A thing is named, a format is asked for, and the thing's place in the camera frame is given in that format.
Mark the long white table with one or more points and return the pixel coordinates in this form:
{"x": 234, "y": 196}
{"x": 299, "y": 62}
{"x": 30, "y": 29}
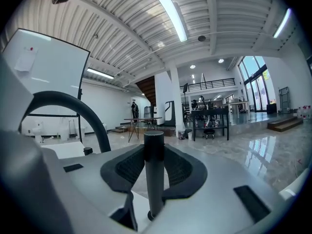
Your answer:
{"x": 235, "y": 103}

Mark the black round stool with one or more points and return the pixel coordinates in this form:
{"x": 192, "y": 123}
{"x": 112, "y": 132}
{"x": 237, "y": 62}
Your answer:
{"x": 209, "y": 131}

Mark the tall glass windows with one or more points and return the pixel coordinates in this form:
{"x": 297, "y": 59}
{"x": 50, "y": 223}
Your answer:
{"x": 256, "y": 89}

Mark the black box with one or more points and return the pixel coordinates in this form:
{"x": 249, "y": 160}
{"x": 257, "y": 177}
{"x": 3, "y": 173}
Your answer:
{"x": 271, "y": 108}

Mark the white mesh waste bin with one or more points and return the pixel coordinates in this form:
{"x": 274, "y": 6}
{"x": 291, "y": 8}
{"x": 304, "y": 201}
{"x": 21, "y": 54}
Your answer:
{"x": 181, "y": 135}

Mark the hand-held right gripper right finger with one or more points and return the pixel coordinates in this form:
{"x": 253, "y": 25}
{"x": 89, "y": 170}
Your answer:
{"x": 192, "y": 177}

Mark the black framed whiteboard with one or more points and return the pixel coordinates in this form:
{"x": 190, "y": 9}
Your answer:
{"x": 56, "y": 62}

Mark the brown wooden staircase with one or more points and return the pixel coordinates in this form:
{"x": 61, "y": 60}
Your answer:
{"x": 147, "y": 89}

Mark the white and black machine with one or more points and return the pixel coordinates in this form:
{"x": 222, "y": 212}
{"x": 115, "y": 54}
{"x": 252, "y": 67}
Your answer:
{"x": 172, "y": 121}

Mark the wooden steps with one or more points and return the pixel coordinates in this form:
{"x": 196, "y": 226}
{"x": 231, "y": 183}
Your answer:
{"x": 285, "y": 125}

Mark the black work table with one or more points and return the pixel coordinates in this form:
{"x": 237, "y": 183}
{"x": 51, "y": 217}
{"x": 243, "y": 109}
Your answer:
{"x": 209, "y": 112}

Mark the grey metal bin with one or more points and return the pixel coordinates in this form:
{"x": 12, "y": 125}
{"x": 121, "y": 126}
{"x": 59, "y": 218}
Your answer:
{"x": 149, "y": 111}

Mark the white pillar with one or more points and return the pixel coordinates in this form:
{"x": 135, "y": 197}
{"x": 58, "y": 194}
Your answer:
{"x": 177, "y": 101}

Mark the folded metal trolley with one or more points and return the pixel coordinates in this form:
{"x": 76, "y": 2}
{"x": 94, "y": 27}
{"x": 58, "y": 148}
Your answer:
{"x": 284, "y": 99}

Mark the white bucket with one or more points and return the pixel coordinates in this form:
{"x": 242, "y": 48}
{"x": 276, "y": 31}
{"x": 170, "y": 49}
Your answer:
{"x": 64, "y": 133}
{"x": 80, "y": 132}

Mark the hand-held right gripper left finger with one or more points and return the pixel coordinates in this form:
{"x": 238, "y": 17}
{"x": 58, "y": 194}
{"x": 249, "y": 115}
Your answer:
{"x": 114, "y": 177}

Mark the row of clear plastic bottles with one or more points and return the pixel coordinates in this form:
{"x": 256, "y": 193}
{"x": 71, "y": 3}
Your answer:
{"x": 304, "y": 111}

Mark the white paper sheet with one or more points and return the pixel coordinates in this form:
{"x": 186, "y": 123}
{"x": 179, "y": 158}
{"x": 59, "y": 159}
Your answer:
{"x": 24, "y": 62}

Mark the black mezzanine railing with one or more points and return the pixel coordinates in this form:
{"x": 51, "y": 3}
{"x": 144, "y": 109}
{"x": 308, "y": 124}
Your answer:
{"x": 209, "y": 84}

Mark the person's white shirt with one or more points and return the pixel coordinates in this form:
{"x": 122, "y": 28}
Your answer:
{"x": 17, "y": 167}

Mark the black waste bin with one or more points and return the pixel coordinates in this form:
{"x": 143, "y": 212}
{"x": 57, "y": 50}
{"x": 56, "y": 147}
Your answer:
{"x": 188, "y": 133}

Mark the black round faucet knob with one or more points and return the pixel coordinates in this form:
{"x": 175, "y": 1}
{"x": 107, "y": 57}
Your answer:
{"x": 87, "y": 151}

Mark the dark grey cylinder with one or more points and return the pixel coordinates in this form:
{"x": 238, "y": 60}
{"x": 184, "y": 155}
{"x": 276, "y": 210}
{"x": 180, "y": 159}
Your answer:
{"x": 154, "y": 179}

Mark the long ceiling light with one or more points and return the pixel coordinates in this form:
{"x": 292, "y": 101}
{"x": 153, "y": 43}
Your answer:
{"x": 282, "y": 23}
{"x": 100, "y": 73}
{"x": 173, "y": 18}

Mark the round ceiling smoke detector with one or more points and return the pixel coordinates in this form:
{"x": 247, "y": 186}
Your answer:
{"x": 201, "y": 38}

